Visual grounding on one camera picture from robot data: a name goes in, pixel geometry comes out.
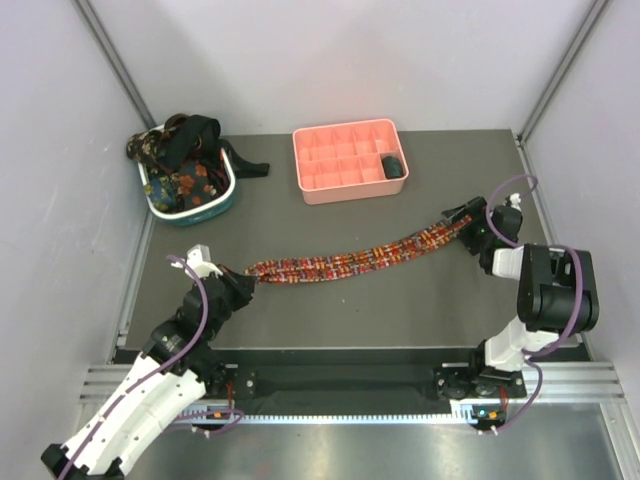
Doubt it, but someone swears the aluminium frame rail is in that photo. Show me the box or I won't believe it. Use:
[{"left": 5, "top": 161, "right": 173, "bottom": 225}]
[{"left": 80, "top": 349, "right": 625, "bottom": 427}]

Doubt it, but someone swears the rolled dark leaf-pattern tie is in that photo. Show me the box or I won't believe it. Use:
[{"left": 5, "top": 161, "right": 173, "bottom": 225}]
[{"left": 381, "top": 156, "right": 404, "bottom": 180}]

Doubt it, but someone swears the blue tie with yellow flowers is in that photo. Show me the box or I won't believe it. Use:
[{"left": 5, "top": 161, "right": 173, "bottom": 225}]
[{"left": 144, "top": 175, "right": 182, "bottom": 214}]

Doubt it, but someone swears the black tie with orange flowers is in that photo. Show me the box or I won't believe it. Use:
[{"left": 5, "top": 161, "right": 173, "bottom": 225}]
[{"left": 176, "top": 160, "right": 226, "bottom": 210}]

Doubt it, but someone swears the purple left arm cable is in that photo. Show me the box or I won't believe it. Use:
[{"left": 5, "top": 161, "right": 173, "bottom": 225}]
[{"left": 57, "top": 254, "right": 246, "bottom": 480}]

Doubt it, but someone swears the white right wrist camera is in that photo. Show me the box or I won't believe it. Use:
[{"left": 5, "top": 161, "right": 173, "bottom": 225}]
[{"left": 504, "top": 193, "right": 522, "bottom": 211}]

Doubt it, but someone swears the pink compartment tray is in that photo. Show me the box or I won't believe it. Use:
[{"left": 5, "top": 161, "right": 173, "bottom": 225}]
[{"left": 292, "top": 118, "right": 409, "bottom": 205}]

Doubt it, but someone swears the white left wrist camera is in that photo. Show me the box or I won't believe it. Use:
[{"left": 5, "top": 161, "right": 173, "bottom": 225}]
[{"left": 170, "top": 244, "right": 223, "bottom": 279}]

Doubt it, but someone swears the dark tie with beige flowers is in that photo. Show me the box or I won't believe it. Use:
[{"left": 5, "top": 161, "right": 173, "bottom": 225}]
[{"left": 125, "top": 130, "right": 171, "bottom": 168}]

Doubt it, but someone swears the red multicolour checked tie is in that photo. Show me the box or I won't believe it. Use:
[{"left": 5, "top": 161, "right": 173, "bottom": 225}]
[{"left": 245, "top": 214, "right": 472, "bottom": 284}]

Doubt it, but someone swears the plain black tie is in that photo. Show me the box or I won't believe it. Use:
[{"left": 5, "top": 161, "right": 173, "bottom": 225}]
[{"left": 157, "top": 115, "right": 270, "bottom": 179}]

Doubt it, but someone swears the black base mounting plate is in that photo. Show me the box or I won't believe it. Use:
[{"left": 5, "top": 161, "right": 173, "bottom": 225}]
[{"left": 199, "top": 347, "right": 526, "bottom": 416}]

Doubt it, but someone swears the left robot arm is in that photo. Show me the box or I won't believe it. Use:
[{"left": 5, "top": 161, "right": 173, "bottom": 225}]
[{"left": 41, "top": 268, "right": 256, "bottom": 479}]

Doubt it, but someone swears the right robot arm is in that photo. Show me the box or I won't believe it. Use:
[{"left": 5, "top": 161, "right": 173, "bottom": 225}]
[{"left": 434, "top": 194, "right": 599, "bottom": 400}]

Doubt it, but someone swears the teal perforated plastic basket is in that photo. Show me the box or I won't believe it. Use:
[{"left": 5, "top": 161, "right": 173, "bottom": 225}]
[{"left": 132, "top": 124, "right": 238, "bottom": 226}]

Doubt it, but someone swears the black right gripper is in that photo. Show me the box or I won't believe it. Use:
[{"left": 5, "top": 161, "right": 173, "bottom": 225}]
[{"left": 443, "top": 196, "right": 494, "bottom": 255}]

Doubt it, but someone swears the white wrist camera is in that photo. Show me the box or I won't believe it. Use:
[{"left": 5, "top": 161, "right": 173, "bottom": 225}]
[
  {"left": 504, "top": 193, "right": 522, "bottom": 211},
  {"left": 170, "top": 244, "right": 223, "bottom": 279}
]

